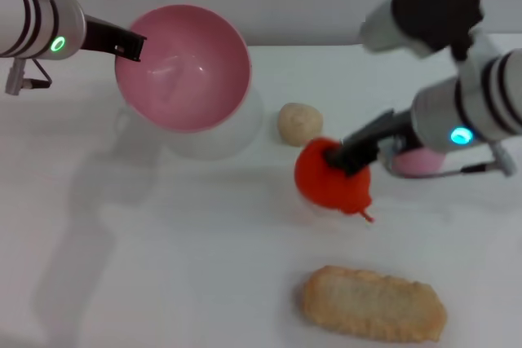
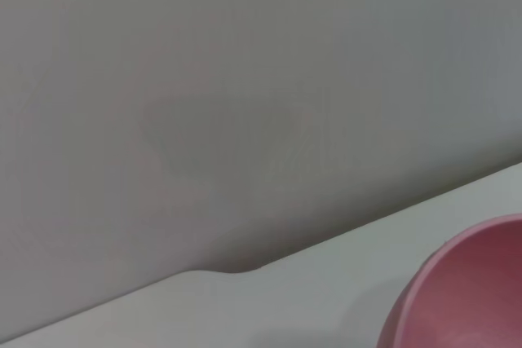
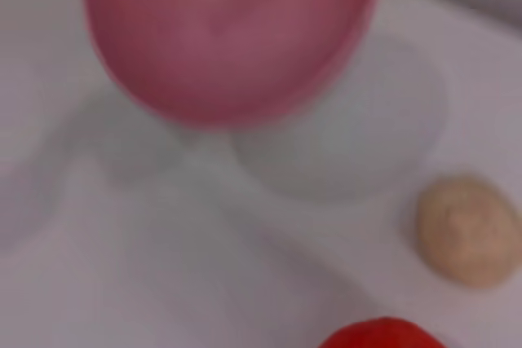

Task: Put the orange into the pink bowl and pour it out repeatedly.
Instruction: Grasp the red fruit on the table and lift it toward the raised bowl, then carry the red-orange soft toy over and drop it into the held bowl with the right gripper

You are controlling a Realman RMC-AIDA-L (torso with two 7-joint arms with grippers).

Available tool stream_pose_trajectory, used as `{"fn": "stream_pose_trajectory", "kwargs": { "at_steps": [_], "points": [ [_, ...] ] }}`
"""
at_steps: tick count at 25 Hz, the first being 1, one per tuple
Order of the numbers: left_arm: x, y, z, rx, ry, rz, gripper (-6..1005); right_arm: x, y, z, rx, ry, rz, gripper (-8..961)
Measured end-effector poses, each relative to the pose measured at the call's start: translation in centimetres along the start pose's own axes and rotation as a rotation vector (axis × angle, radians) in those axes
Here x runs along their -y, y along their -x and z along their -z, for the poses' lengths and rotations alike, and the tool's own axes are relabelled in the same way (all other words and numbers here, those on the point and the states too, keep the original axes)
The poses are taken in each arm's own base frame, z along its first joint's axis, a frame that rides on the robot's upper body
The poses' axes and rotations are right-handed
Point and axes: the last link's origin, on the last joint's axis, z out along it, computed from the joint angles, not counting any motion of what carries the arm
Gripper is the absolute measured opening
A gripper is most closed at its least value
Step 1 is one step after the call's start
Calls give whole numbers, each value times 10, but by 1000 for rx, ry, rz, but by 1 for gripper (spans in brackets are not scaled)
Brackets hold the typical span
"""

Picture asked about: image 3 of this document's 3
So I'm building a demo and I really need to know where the orange toy fruit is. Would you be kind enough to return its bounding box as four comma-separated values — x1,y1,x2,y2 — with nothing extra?
316,315,450,348

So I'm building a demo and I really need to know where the pink plastic bowl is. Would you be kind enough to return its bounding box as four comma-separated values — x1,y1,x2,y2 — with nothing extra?
83,0,387,132

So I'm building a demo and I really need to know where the beige toy bun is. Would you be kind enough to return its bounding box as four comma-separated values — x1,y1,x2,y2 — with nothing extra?
414,175,522,290

